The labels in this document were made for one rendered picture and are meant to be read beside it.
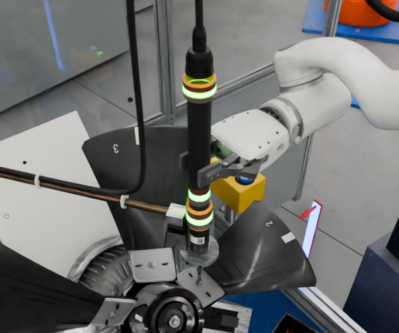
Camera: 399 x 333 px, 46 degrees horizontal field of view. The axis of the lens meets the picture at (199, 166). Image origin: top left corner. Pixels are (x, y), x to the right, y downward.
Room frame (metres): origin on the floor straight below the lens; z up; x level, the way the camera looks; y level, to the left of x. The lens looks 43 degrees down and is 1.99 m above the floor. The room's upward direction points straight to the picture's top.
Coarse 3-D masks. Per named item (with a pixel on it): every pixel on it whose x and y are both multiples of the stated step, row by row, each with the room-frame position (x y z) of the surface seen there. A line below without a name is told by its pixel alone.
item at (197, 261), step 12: (168, 216) 0.52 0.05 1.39; (180, 216) 0.52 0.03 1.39; (168, 228) 0.52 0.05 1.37; (180, 228) 0.52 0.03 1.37; (180, 240) 0.52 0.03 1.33; (216, 240) 0.54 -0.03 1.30; (180, 252) 0.51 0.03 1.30; (192, 252) 0.51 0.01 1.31; (216, 252) 0.51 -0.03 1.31; (192, 264) 0.49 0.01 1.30; (204, 264) 0.49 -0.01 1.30
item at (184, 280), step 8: (184, 272) 0.55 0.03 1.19; (192, 272) 0.56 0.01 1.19; (176, 280) 0.53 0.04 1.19; (184, 280) 0.53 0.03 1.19; (192, 280) 0.54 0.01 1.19; (208, 280) 0.54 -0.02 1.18; (192, 288) 0.52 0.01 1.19; (200, 288) 0.52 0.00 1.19; (208, 288) 0.52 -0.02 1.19; (216, 288) 0.52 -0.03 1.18; (200, 296) 0.50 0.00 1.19; (208, 296) 0.50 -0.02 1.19; (216, 296) 0.50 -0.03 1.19; (208, 304) 0.48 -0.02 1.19
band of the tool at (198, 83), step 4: (184, 76) 0.53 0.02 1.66; (212, 76) 0.54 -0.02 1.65; (184, 80) 0.52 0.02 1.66; (188, 80) 0.54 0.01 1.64; (192, 80) 0.54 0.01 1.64; (196, 80) 0.55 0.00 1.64; (200, 80) 0.55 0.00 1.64; (208, 80) 0.54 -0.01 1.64; (212, 80) 0.54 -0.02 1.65; (188, 84) 0.51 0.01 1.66; (192, 84) 0.51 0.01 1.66; (196, 84) 0.55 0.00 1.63; (200, 84) 0.55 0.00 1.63; (204, 84) 0.55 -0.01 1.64; (208, 84) 0.51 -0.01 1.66; (212, 84) 0.51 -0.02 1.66; (184, 88) 0.51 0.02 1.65; (196, 92) 0.50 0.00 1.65; (200, 92) 0.50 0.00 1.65; (204, 92) 0.50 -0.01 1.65; (208, 96) 0.51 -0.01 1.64
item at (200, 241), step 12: (192, 36) 0.52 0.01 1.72; (204, 36) 0.52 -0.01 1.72; (192, 48) 0.52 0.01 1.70; (204, 48) 0.52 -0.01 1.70; (192, 60) 0.51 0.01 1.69; (204, 60) 0.51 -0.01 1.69; (192, 72) 0.51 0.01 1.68; (204, 72) 0.51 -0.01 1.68; (192, 240) 0.51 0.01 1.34; (204, 240) 0.51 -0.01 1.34; (204, 252) 0.51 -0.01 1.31
